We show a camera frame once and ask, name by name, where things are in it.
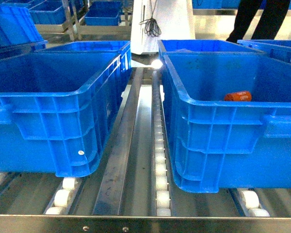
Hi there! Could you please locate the blue crate behind right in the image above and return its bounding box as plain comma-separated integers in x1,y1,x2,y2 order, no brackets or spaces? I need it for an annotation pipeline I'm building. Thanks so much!
157,39,266,61

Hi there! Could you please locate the blue crate far right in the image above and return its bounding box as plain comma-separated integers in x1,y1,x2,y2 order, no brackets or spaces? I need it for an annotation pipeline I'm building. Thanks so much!
238,40,291,64

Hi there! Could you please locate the blue crate behind left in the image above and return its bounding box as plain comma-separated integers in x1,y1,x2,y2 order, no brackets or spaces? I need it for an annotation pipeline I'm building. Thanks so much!
38,40,131,86

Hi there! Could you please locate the blue plastic crate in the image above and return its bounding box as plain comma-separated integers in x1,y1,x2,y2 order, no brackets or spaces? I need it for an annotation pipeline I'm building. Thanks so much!
0,52,122,177
162,53,291,193

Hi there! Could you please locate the blue crate far left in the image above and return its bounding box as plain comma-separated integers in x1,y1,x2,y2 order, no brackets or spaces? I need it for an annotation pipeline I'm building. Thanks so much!
0,4,47,49

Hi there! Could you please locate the person in black trousers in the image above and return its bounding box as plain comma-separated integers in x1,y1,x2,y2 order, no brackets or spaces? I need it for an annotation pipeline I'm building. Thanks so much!
226,0,291,43

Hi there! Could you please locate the blue plastic crate right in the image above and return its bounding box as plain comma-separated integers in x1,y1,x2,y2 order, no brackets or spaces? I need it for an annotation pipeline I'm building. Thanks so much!
162,53,291,193

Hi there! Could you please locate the white robot column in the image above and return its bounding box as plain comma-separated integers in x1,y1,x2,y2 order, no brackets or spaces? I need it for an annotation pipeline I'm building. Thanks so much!
130,0,195,55

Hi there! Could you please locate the blue crate background centre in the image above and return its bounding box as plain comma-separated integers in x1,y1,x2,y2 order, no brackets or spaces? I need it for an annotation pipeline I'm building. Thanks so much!
84,1,122,26

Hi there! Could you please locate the black coiled cable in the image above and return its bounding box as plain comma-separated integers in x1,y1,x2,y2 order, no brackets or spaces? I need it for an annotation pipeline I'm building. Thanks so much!
138,0,162,38

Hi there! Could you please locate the blue plastic crate left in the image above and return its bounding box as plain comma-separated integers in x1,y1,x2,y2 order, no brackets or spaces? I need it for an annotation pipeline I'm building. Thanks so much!
0,52,122,177

